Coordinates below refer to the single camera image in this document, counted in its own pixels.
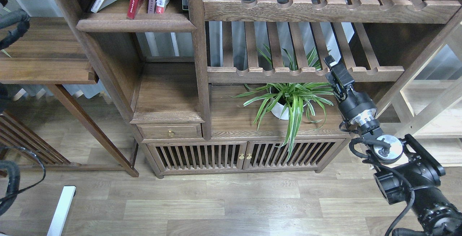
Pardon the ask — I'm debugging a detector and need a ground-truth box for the light wooden shelf frame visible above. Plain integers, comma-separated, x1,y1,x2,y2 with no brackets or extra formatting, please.
380,23,462,167

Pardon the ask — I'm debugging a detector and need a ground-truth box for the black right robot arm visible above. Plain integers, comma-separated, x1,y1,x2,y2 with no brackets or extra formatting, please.
324,56,462,236

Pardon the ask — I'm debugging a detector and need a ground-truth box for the dark wooden side table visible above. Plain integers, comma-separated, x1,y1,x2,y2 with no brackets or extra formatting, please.
1,17,139,177

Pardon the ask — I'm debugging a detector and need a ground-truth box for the dark wooden bookshelf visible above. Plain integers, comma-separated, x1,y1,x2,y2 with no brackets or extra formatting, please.
56,0,461,178

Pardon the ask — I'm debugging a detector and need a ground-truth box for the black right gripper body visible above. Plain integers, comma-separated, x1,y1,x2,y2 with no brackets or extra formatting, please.
326,64,378,126

